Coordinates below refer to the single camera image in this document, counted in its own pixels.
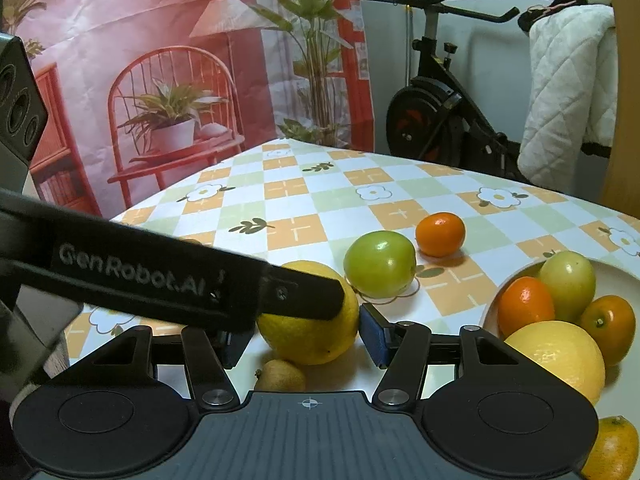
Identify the small yellow-brown fruit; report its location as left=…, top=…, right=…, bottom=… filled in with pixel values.
left=254, top=358, right=307, bottom=393

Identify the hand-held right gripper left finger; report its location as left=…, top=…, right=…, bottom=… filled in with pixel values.
left=65, top=325, right=254, bottom=409

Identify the beige round plate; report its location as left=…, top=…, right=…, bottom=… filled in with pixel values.
left=480, top=257, right=640, bottom=426

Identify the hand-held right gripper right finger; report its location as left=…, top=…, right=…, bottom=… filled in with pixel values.
left=360, top=302, right=547, bottom=409

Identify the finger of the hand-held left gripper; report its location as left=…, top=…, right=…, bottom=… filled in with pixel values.
left=256, top=262, right=347, bottom=322

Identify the small orange mandarin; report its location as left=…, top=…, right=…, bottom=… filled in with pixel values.
left=496, top=276, right=556, bottom=339
left=415, top=212, right=466, bottom=258
left=579, top=296, right=637, bottom=367

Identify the yellow-orange mandarin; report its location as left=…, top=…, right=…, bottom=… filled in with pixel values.
left=580, top=415, right=640, bottom=480

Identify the white rounded panel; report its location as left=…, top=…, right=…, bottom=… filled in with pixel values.
left=465, top=22, right=533, bottom=161

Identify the printed backdrop cloth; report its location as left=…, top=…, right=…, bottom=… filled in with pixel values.
left=0, top=0, right=376, bottom=226

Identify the green jujube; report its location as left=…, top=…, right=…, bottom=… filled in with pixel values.
left=537, top=251, right=597, bottom=323
left=343, top=230, right=417, bottom=297

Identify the yellow lemon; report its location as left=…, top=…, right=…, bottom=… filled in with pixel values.
left=256, top=260, right=360, bottom=366
left=504, top=321, right=606, bottom=406

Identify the black exercise bike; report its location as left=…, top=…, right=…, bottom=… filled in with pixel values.
left=380, top=0, right=613, bottom=186

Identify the round wooden board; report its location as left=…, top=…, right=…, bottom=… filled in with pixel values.
left=600, top=0, right=640, bottom=211

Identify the checkered floral tablecloth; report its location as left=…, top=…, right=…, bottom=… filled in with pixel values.
left=60, top=139, right=640, bottom=411

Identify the white quilted jacket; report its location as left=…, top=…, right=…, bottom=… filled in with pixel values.
left=516, top=4, right=618, bottom=188

